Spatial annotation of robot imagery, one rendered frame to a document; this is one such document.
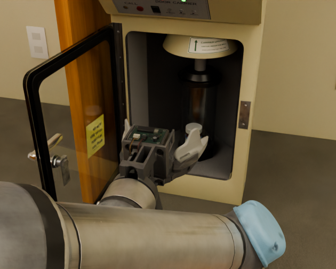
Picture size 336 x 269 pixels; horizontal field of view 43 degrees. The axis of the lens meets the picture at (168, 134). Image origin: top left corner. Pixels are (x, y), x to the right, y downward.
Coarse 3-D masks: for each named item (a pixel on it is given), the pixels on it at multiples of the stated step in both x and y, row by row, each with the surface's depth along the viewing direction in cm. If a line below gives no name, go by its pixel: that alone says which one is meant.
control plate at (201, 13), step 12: (120, 0) 82; (132, 0) 82; (144, 0) 81; (156, 0) 80; (168, 0) 79; (180, 0) 78; (192, 0) 78; (204, 0) 77; (120, 12) 87; (132, 12) 86; (144, 12) 85; (168, 12) 84; (192, 12) 82; (204, 12) 81
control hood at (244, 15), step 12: (108, 0) 84; (216, 0) 76; (228, 0) 76; (240, 0) 75; (252, 0) 74; (108, 12) 88; (216, 12) 80; (228, 12) 80; (240, 12) 79; (252, 12) 78; (252, 24) 83
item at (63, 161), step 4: (64, 156) 79; (56, 160) 79; (60, 160) 78; (64, 160) 79; (56, 164) 79; (60, 164) 78; (64, 164) 78; (64, 168) 79; (68, 168) 81; (64, 172) 80; (68, 172) 81; (64, 176) 80; (68, 176) 81; (64, 180) 80; (68, 180) 82; (64, 184) 80
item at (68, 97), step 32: (96, 32) 85; (96, 64) 87; (64, 96) 78; (96, 96) 89; (32, 128) 71; (64, 128) 80; (96, 128) 92; (96, 160) 95; (64, 192) 84; (96, 192) 98
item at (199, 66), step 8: (192, 64) 106; (200, 64) 102; (184, 72) 103; (192, 72) 102; (200, 72) 102; (208, 72) 102; (216, 72) 103; (192, 80) 101; (200, 80) 101; (208, 80) 101
